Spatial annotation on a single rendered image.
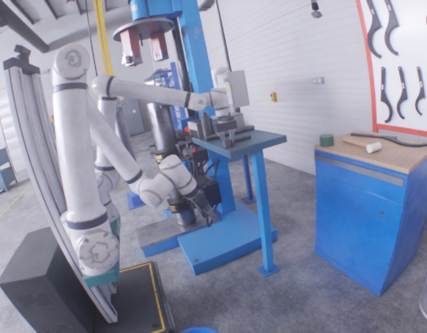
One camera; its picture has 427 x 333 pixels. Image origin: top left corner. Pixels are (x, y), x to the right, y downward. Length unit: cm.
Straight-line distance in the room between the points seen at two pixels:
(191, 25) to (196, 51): 26
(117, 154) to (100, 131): 11
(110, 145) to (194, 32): 163
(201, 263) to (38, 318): 131
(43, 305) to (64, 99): 102
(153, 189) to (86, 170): 28
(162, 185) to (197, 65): 155
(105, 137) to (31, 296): 90
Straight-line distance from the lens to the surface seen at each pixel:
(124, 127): 348
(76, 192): 79
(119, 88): 131
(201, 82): 228
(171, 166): 93
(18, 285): 135
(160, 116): 217
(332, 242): 192
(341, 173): 160
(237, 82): 263
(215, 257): 206
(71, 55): 78
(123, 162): 98
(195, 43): 233
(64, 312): 139
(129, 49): 214
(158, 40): 242
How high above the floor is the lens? 141
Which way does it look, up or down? 18 degrees down
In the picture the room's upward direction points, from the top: 11 degrees counter-clockwise
